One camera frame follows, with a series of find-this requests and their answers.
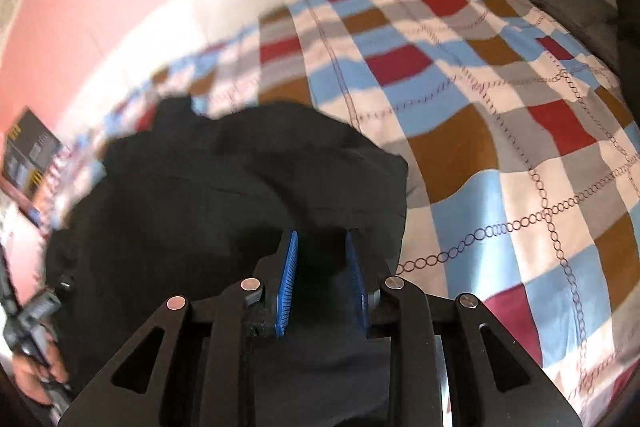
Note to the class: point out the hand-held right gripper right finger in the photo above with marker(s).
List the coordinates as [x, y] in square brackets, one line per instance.
[356, 292]

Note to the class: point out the black garment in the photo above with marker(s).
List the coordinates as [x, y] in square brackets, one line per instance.
[225, 187]

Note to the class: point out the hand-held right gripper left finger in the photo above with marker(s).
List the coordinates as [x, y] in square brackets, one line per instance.
[286, 287]

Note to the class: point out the person's left hand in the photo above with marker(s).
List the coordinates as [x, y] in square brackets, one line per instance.
[27, 379]

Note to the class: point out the cardboard box with blue label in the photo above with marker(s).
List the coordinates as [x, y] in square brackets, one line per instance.
[32, 214]

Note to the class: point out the black printed box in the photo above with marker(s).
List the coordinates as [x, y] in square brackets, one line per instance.
[27, 147]

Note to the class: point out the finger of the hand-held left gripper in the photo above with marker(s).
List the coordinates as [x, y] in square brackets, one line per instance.
[65, 289]

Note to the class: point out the checkered blanket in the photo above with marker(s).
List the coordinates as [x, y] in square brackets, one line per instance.
[500, 157]

